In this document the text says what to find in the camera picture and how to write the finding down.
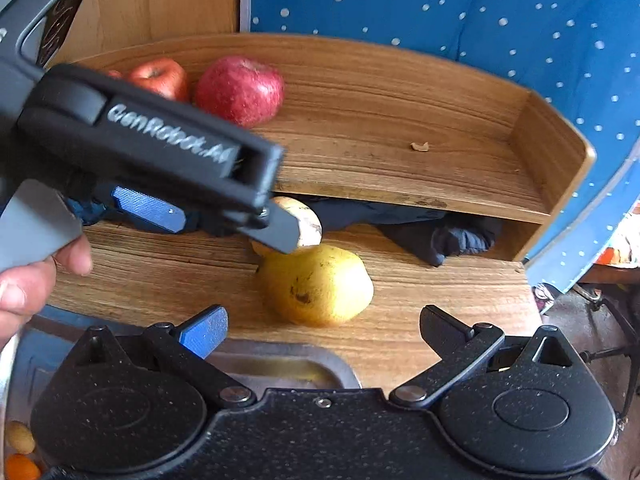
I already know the pale spotted pear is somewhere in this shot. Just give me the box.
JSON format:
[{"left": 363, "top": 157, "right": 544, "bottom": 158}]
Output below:
[{"left": 272, "top": 196, "right": 323, "bottom": 249}]

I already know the person's left hand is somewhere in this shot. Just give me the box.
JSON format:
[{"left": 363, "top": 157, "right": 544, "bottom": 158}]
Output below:
[{"left": 0, "top": 235, "right": 93, "bottom": 348}]

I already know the yellow pear at right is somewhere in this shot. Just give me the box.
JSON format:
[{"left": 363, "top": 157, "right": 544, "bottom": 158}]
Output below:
[{"left": 256, "top": 244, "right": 374, "bottom": 327}]

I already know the metal tray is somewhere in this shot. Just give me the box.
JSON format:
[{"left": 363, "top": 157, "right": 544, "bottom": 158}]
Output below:
[{"left": 1, "top": 307, "right": 359, "bottom": 479}]

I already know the dark blue padded jacket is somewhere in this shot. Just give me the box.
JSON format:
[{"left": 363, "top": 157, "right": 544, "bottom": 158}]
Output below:
[{"left": 66, "top": 195, "right": 502, "bottom": 266}]

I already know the rightmost red apple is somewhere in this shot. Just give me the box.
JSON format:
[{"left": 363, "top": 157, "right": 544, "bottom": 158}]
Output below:
[{"left": 194, "top": 55, "right": 285, "bottom": 128}]

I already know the curved wooden shelf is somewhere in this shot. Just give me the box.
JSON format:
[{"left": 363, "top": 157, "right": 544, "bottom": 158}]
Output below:
[{"left": 85, "top": 34, "right": 597, "bottom": 261}]

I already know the wooden cabinet panel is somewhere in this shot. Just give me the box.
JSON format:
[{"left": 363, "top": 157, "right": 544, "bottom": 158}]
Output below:
[{"left": 54, "top": 0, "right": 239, "bottom": 62}]

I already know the small kiwi near tomato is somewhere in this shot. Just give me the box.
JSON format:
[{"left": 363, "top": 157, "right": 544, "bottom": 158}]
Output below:
[{"left": 6, "top": 420, "right": 36, "bottom": 455}]

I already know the small orange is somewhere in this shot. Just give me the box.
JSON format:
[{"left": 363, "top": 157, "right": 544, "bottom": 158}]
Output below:
[{"left": 4, "top": 454, "right": 41, "bottom": 480}]

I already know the blue dotted cushion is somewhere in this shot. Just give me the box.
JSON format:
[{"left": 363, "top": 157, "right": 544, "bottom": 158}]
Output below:
[{"left": 240, "top": 0, "right": 639, "bottom": 291}]

